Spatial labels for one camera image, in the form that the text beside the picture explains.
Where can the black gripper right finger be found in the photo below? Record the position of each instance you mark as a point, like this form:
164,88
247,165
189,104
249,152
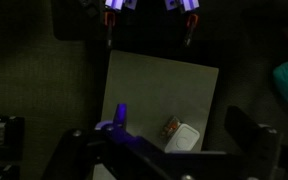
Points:
260,143

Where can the white container lid with button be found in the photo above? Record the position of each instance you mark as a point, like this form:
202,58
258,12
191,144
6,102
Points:
184,139

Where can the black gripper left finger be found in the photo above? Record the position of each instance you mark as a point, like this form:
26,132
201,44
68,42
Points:
124,156

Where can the clear container with snacks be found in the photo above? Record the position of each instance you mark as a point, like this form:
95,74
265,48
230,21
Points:
170,127

